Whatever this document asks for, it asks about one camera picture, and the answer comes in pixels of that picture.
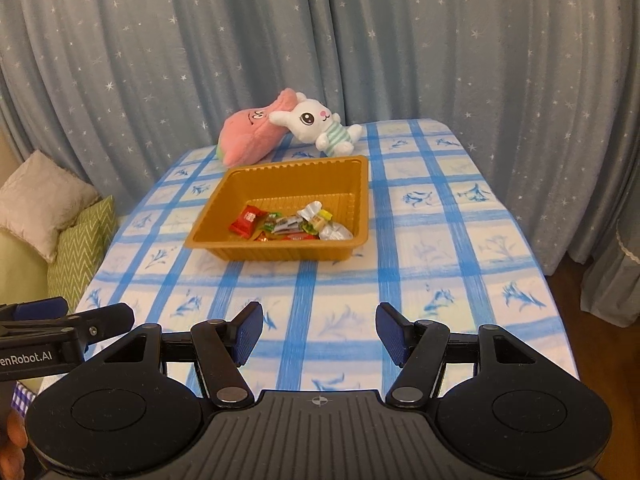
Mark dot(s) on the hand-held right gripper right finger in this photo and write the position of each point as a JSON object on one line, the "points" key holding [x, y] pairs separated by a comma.
{"points": [[388, 332]]}

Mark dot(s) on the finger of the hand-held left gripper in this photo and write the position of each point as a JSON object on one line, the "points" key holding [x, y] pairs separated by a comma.
{"points": [[40, 308], [107, 321]]}

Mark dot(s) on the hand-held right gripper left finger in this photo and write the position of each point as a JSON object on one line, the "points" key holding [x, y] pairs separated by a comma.
{"points": [[250, 332]]}

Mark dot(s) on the silver snack wrapper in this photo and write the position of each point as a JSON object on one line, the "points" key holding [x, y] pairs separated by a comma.
{"points": [[336, 233]]}

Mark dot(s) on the large red snack packet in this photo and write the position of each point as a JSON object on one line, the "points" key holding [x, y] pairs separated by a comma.
{"points": [[245, 220]]}

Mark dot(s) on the dark snack packet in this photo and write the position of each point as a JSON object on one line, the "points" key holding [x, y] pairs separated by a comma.
{"points": [[285, 224]]}

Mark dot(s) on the green candy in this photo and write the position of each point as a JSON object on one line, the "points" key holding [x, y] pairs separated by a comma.
{"points": [[315, 216]]}

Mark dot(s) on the orange plastic tray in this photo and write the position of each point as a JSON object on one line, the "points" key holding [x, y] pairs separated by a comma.
{"points": [[280, 185]]}

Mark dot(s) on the person's left hand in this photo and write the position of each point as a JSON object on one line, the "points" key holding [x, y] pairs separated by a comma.
{"points": [[17, 440]]}

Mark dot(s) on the green sofa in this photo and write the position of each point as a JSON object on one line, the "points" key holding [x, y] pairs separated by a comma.
{"points": [[20, 275]]}

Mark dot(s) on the blue gingham cloth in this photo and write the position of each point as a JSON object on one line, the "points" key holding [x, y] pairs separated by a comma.
{"points": [[22, 393]]}

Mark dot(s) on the green zigzag pillow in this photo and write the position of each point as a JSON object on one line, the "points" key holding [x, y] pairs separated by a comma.
{"points": [[80, 250]]}

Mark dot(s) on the blue checked floral tablecloth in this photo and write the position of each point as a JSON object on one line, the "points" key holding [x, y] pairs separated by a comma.
{"points": [[440, 240]]}

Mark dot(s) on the beige pillow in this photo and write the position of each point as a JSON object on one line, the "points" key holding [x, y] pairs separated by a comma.
{"points": [[35, 200]]}

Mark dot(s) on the pink plush toy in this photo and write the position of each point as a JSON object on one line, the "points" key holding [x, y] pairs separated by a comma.
{"points": [[245, 132]]}

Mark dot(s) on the white rabbit plush toy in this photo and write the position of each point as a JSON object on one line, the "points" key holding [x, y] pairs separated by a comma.
{"points": [[310, 120]]}

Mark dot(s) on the blue starry curtain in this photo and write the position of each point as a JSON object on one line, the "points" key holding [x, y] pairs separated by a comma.
{"points": [[150, 60]]}

